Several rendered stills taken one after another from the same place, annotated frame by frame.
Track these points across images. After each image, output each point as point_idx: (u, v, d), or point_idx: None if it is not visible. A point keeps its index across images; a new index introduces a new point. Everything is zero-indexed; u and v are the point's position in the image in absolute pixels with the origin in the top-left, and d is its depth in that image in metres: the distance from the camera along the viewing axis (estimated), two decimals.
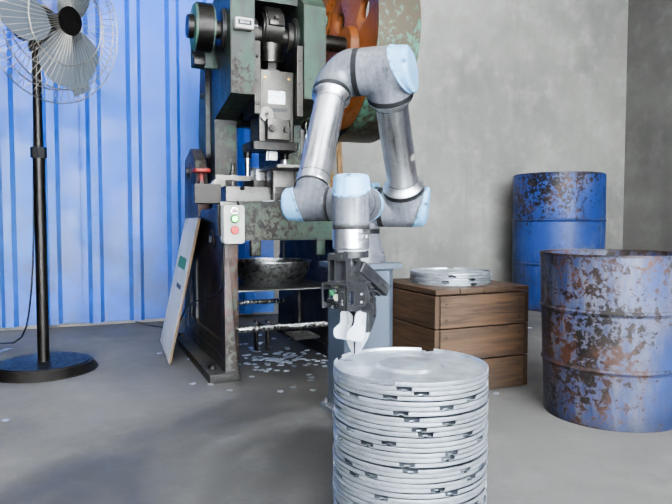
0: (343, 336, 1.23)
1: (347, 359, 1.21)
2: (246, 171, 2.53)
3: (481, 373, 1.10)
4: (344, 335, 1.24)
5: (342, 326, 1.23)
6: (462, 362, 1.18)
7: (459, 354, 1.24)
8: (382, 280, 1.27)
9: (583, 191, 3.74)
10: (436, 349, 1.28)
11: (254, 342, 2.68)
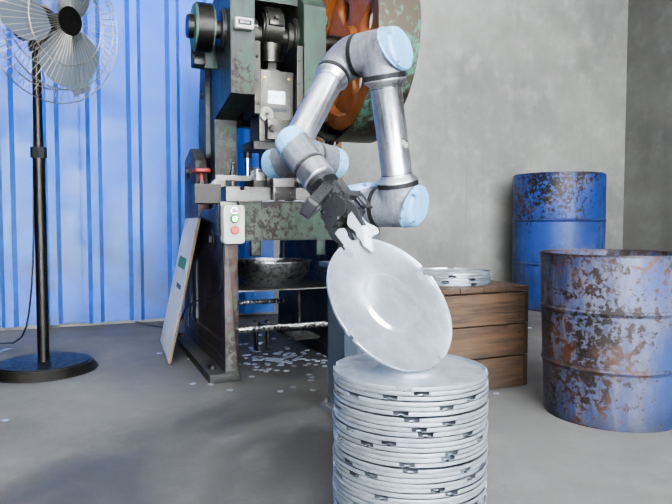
0: (371, 234, 1.24)
1: (349, 250, 1.19)
2: (246, 171, 2.53)
3: (436, 357, 1.15)
4: (370, 233, 1.24)
5: (366, 226, 1.25)
6: (436, 320, 1.22)
7: (443, 300, 1.26)
8: None
9: (583, 191, 3.74)
10: (431, 278, 1.27)
11: (254, 342, 2.68)
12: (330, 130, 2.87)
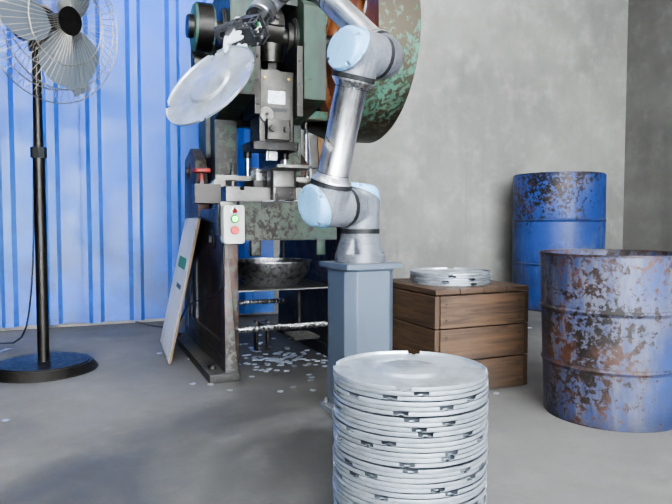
0: (234, 41, 1.69)
1: (215, 56, 1.72)
2: (246, 171, 2.53)
3: (203, 118, 1.56)
4: (233, 41, 1.69)
5: (237, 37, 1.70)
6: (229, 94, 1.56)
7: (247, 80, 1.55)
8: None
9: (583, 191, 3.74)
10: (252, 65, 1.58)
11: (254, 342, 2.68)
12: None
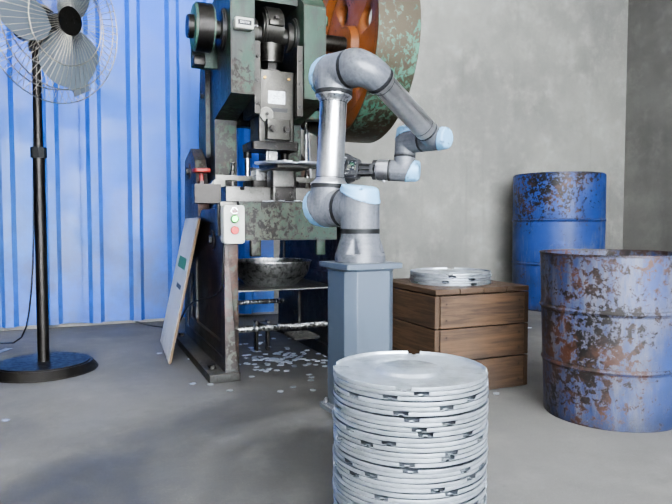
0: None
1: None
2: (246, 171, 2.53)
3: None
4: None
5: None
6: (270, 163, 2.18)
7: (275, 161, 2.13)
8: None
9: (583, 191, 3.74)
10: (290, 161, 2.12)
11: (254, 342, 2.68)
12: None
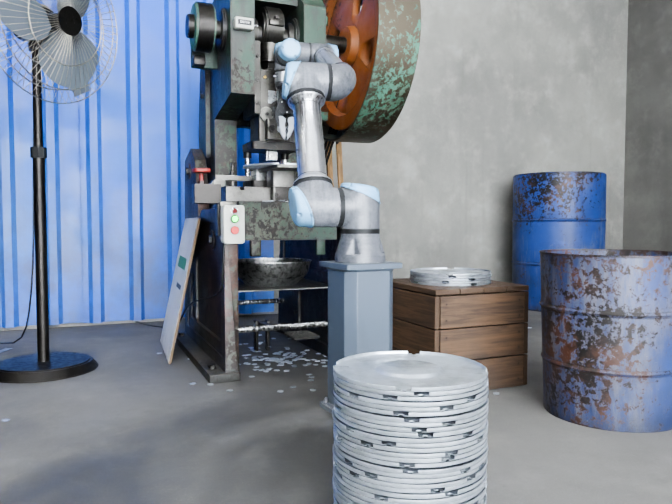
0: (287, 131, 2.35)
1: None
2: (246, 171, 2.53)
3: None
4: (287, 130, 2.35)
5: None
6: (258, 166, 2.31)
7: (263, 164, 2.26)
8: None
9: (583, 191, 3.74)
10: (277, 163, 2.25)
11: (254, 342, 2.68)
12: (330, 130, 2.87)
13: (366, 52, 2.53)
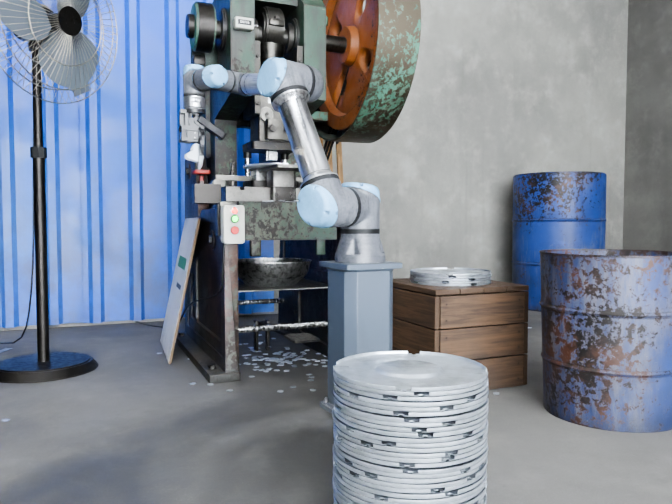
0: (192, 159, 2.17)
1: None
2: (246, 171, 2.53)
3: (246, 166, 2.35)
4: (193, 159, 2.18)
5: None
6: (263, 166, 2.30)
7: (272, 164, 2.25)
8: (217, 128, 2.17)
9: (583, 191, 3.74)
10: (286, 163, 2.26)
11: (254, 342, 2.68)
12: (330, 130, 2.87)
13: None
